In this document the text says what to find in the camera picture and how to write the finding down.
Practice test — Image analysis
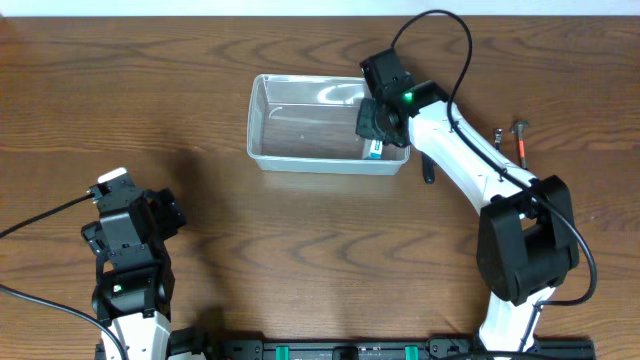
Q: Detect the white blue cardboard box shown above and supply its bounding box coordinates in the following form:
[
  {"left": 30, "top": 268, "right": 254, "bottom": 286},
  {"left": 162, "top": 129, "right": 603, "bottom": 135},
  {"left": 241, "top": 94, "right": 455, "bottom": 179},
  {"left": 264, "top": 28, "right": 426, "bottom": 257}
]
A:
[{"left": 362, "top": 139, "right": 384, "bottom": 160}]

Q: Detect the clear plastic container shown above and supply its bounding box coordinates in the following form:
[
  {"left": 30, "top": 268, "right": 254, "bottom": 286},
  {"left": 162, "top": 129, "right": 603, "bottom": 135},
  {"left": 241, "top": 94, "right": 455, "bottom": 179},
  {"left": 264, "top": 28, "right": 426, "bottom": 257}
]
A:
[{"left": 246, "top": 74, "right": 410, "bottom": 175}]

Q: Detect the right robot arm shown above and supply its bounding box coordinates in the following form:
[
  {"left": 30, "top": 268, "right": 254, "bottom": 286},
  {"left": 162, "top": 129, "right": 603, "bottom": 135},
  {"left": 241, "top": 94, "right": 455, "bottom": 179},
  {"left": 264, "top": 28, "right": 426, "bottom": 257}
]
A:
[{"left": 356, "top": 49, "right": 579, "bottom": 352}]

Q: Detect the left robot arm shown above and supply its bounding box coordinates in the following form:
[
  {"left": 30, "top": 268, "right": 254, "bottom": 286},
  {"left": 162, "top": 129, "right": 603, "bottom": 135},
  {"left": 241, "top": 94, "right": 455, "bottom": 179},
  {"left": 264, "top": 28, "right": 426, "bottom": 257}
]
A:
[{"left": 81, "top": 168, "right": 187, "bottom": 359}]

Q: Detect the black yellow screwdriver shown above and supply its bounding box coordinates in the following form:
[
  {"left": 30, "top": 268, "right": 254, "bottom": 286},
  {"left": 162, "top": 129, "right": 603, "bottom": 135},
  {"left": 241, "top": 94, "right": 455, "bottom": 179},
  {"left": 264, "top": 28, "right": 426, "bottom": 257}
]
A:
[{"left": 421, "top": 153, "right": 435, "bottom": 185}]

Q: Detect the small black orange hammer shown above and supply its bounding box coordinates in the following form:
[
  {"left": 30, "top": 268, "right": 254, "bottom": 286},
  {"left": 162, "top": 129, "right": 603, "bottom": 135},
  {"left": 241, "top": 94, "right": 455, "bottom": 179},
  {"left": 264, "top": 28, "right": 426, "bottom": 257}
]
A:
[{"left": 511, "top": 120, "right": 530, "bottom": 169}]

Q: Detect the silver ring wrench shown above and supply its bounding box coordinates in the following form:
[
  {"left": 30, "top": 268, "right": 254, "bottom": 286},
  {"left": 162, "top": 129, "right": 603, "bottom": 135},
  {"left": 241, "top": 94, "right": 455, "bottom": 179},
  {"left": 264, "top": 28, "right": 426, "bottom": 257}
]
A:
[{"left": 494, "top": 128, "right": 504, "bottom": 150}]

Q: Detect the black left cable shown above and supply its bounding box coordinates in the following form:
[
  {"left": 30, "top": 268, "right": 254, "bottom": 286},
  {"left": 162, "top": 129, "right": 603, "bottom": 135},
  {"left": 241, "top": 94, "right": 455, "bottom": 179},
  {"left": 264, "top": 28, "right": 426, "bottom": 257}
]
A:
[{"left": 0, "top": 193, "right": 129, "bottom": 360}]

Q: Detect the black cable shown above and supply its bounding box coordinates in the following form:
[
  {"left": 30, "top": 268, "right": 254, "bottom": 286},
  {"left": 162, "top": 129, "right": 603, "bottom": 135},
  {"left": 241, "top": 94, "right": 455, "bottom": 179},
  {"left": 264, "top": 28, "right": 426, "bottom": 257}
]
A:
[
  {"left": 0, "top": 193, "right": 129, "bottom": 360},
  {"left": 389, "top": 9, "right": 599, "bottom": 354}
]

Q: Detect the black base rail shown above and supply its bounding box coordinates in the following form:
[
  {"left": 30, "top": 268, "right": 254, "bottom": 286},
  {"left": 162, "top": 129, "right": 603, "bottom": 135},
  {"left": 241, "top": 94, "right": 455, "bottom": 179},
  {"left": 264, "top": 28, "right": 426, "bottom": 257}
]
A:
[{"left": 166, "top": 328, "right": 596, "bottom": 360}]

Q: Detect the black right cable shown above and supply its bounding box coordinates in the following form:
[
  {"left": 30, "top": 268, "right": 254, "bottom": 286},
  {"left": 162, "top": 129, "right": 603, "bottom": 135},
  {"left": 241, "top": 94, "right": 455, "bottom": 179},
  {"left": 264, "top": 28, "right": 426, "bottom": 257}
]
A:
[{"left": 389, "top": 9, "right": 599, "bottom": 354}]

